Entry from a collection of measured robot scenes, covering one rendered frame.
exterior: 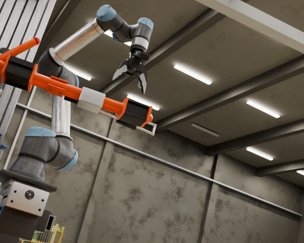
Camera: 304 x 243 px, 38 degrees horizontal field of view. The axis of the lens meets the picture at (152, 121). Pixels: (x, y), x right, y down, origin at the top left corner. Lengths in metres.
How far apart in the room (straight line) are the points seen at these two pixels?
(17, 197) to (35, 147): 0.27
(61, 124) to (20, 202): 0.50
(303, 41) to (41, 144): 2.96
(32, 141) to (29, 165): 0.10
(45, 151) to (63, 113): 0.28
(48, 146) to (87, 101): 0.63
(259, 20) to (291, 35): 0.35
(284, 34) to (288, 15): 5.89
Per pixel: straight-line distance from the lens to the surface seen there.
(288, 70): 11.40
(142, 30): 2.03
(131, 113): 1.31
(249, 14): 4.04
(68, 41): 2.08
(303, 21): 10.20
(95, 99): 1.30
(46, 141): 1.88
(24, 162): 1.85
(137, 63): 1.96
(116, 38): 2.12
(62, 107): 2.10
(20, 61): 1.30
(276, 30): 4.14
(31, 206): 1.69
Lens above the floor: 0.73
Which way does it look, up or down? 21 degrees up
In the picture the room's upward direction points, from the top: 14 degrees clockwise
